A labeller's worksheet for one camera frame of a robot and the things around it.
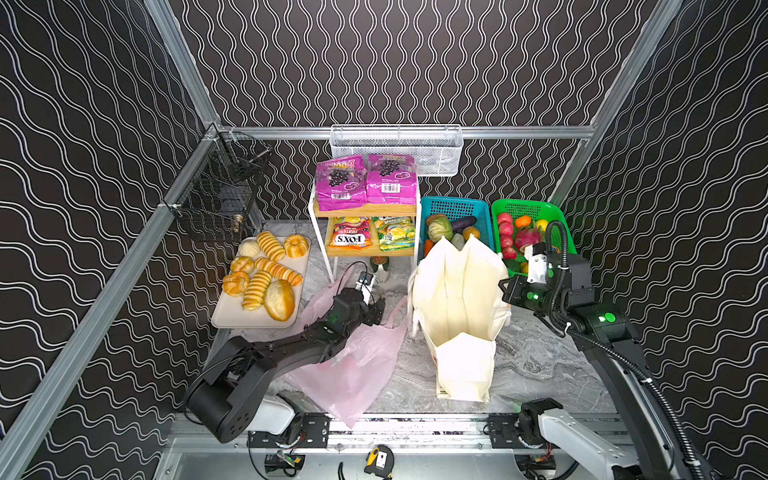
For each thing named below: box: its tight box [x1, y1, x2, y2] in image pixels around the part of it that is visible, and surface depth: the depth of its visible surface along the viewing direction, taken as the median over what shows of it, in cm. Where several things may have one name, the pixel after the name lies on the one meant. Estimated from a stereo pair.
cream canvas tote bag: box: [407, 235, 510, 403], surface depth 78 cm
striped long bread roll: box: [242, 270, 272, 311], surface depth 98 cm
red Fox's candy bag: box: [329, 217, 373, 250], surface depth 94 cm
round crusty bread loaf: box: [264, 279, 295, 322], surface depth 94 cm
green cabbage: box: [427, 216, 454, 243], surface depth 109 cm
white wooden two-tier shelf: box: [309, 175, 422, 283], surface depth 80 cm
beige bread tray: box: [211, 236, 311, 328], surface depth 97 cm
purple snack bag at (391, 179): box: [367, 154, 417, 205], surface depth 78 cm
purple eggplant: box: [451, 216, 477, 234], surface depth 117 cm
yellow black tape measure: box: [364, 444, 395, 480], surface depth 70 cm
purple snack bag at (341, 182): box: [315, 154, 368, 211], surface depth 78 cm
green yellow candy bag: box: [372, 216, 416, 252], surface depth 94 cm
